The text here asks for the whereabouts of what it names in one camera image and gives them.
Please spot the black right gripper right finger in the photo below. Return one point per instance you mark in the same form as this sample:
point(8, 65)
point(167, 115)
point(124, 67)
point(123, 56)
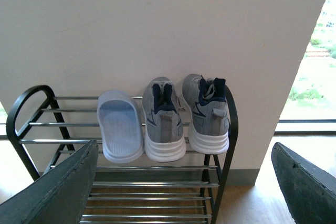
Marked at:
point(309, 191)

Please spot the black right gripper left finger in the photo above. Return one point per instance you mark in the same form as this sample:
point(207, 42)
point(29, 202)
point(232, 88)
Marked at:
point(60, 195)

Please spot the light blue slipper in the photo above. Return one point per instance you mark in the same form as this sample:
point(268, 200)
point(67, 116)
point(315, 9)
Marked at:
point(120, 124)

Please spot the grey knit sneaker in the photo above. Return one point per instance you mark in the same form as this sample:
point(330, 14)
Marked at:
point(206, 102)
point(164, 137)

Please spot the black metal shoe rack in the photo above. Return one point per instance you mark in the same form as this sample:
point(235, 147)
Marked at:
point(188, 191)

